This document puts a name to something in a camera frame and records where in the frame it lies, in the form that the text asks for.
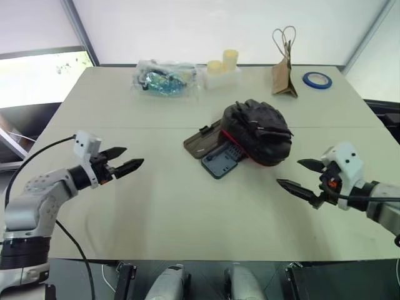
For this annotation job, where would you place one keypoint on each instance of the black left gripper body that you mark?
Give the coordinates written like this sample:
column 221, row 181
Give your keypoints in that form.
column 100, row 170

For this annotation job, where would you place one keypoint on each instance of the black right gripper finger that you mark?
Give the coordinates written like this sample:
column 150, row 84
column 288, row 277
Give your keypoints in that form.
column 310, row 164
column 297, row 189

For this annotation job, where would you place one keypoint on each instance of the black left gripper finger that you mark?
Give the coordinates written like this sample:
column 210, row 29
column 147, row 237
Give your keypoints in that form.
column 130, row 165
column 115, row 152

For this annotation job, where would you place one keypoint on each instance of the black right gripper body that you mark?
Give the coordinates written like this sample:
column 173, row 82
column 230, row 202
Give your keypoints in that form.
column 330, row 184

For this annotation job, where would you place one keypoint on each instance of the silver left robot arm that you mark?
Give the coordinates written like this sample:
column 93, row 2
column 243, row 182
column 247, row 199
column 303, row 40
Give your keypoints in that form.
column 29, row 206

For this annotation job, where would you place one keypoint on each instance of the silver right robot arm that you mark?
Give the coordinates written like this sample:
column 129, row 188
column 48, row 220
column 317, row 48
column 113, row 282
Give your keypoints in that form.
column 382, row 206

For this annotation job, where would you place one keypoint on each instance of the grey tool case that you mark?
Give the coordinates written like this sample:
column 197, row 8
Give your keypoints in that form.
column 206, row 150

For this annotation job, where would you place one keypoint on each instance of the blue tape roll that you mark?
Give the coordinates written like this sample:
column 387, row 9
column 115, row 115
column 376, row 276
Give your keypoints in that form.
column 307, row 82

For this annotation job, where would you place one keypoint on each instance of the clear plastic bag with items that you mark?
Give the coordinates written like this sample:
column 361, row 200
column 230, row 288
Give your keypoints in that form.
column 162, row 79

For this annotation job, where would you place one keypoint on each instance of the dark equipment beside table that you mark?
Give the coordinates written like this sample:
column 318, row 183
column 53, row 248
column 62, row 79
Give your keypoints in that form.
column 386, row 117

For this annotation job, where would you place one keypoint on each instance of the silver robot leg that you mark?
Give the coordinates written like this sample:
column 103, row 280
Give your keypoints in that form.
column 168, row 284
column 245, row 282

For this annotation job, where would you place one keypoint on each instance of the white translucent plastic container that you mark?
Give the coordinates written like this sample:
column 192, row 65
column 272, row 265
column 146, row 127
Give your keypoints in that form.
column 223, row 79

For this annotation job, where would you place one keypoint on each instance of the short pale yellow candle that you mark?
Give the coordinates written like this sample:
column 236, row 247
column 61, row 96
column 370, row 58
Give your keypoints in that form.
column 214, row 67

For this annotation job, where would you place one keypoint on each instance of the tall pale yellow candle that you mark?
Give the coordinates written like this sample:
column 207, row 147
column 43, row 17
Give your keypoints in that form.
column 230, row 59

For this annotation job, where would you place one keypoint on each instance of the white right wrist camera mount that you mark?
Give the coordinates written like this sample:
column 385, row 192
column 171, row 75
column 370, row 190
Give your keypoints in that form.
column 347, row 161

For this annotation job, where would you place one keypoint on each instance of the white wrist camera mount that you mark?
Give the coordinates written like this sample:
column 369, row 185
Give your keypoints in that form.
column 347, row 161
column 85, row 142

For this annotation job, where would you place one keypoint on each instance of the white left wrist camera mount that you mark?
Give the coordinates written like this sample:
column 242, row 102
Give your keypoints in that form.
column 85, row 142

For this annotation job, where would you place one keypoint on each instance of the dark cabinet with metal frame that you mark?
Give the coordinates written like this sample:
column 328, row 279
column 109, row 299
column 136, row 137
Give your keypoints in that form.
column 22, row 131

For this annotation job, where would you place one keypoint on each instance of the black metal frame panel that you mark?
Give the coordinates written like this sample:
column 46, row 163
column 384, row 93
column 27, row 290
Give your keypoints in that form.
column 337, row 281

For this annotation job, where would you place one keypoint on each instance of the black metal bracket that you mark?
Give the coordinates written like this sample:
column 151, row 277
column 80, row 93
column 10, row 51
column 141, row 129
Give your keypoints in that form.
column 126, row 281

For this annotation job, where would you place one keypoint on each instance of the grey slanted frame strut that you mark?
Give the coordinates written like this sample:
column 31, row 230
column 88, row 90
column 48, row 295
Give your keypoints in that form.
column 368, row 37
column 84, row 34

